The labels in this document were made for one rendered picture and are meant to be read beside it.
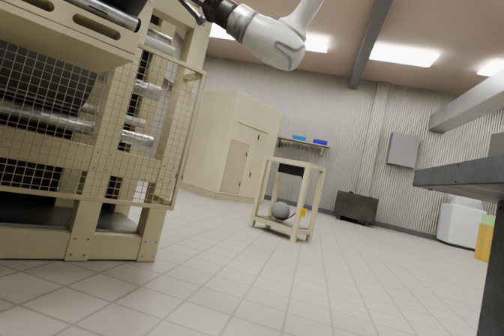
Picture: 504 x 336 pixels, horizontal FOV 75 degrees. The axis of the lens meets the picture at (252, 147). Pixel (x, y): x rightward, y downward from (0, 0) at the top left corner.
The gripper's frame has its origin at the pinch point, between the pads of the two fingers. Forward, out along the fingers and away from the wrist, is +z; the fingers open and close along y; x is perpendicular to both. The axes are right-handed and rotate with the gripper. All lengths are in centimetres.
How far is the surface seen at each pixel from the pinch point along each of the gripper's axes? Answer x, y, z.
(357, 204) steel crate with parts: 652, 219, -239
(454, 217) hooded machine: 681, 129, -426
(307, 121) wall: 798, 148, -39
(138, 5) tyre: 0.8, 11.1, 7.0
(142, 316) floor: -5, 98, -42
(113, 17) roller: -6.3, 16.4, 7.7
